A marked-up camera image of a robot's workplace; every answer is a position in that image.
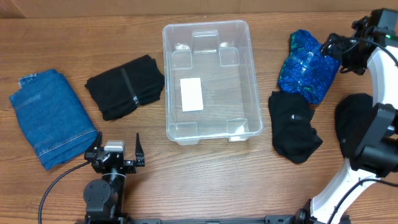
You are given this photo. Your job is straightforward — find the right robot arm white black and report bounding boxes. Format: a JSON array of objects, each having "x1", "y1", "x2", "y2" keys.
[{"x1": 265, "y1": 27, "x2": 397, "y2": 223}]

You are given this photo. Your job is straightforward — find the folded black cloth with band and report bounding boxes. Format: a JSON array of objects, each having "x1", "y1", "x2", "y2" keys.
[{"x1": 85, "y1": 55, "x2": 165, "y2": 121}]

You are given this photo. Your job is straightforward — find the black cloth bundle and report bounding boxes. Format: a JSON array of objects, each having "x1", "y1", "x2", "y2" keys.
[
  {"x1": 268, "y1": 91, "x2": 323, "y2": 164},
  {"x1": 335, "y1": 93, "x2": 373, "y2": 157}
]

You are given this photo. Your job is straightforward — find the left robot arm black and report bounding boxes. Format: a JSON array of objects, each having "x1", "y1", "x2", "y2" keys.
[{"x1": 83, "y1": 133, "x2": 145, "y2": 224}]

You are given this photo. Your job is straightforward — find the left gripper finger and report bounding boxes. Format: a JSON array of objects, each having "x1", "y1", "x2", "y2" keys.
[
  {"x1": 135, "y1": 133, "x2": 144, "y2": 159},
  {"x1": 86, "y1": 131, "x2": 102, "y2": 155}
]

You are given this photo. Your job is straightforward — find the shiny blue sequin cloth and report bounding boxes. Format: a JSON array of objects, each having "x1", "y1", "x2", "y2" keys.
[{"x1": 277, "y1": 29, "x2": 340, "y2": 105}]

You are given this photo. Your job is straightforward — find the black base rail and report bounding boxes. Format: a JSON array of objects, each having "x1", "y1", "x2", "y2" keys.
[{"x1": 74, "y1": 214, "x2": 299, "y2": 224}]

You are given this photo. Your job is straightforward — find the folded blue denim cloth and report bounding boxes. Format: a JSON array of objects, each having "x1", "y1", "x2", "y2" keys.
[{"x1": 9, "y1": 69, "x2": 98, "y2": 170}]

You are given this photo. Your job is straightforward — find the clear plastic storage bin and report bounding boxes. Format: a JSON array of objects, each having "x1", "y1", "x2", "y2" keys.
[{"x1": 162, "y1": 20, "x2": 264, "y2": 146}]

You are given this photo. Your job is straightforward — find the white paper label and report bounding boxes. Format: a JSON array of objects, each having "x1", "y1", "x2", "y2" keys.
[{"x1": 180, "y1": 78, "x2": 203, "y2": 112}]

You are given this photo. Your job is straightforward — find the cardboard wall panel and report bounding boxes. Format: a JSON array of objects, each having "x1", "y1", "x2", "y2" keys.
[{"x1": 1, "y1": 0, "x2": 397, "y2": 18}]

